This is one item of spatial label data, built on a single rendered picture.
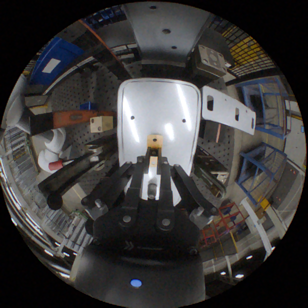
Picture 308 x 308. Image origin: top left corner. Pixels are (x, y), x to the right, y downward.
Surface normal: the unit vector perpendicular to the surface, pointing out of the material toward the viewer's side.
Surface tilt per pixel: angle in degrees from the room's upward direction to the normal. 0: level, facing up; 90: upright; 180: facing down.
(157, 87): 0
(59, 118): 90
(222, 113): 0
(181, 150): 0
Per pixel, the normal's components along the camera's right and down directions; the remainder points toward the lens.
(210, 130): -0.05, 0.38
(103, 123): 1.00, 0.06
